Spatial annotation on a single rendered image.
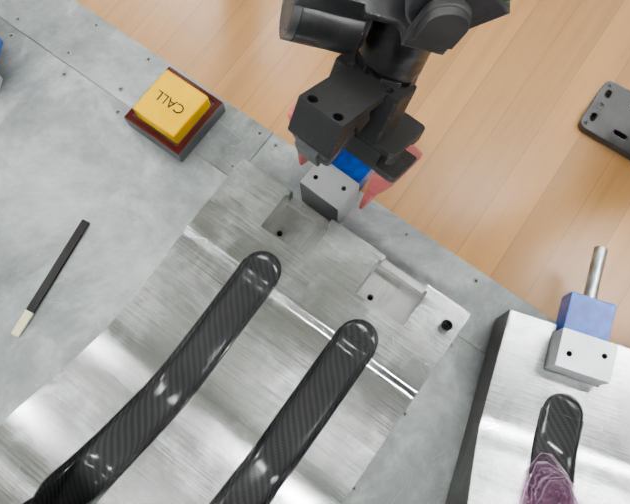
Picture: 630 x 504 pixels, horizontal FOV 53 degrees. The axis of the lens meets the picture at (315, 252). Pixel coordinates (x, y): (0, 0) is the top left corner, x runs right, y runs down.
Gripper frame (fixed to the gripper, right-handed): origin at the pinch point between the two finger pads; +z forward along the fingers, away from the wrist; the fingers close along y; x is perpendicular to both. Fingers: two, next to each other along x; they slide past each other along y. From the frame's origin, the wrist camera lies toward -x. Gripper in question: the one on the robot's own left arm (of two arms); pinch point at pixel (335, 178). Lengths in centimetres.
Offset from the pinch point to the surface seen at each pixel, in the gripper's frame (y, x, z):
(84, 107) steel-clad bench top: -29.3, -6.0, 8.7
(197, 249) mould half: -4.7, -15.0, 3.8
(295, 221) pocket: 0.1, -6.6, 1.8
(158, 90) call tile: -21.8, -2.6, 2.6
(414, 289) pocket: 13.3, -5.6, 0.3
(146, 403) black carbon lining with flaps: 1.1, -26.7, 10.1
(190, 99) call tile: -18.3, -1.5, 1.9
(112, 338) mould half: -5.3, -24.5, 9.4
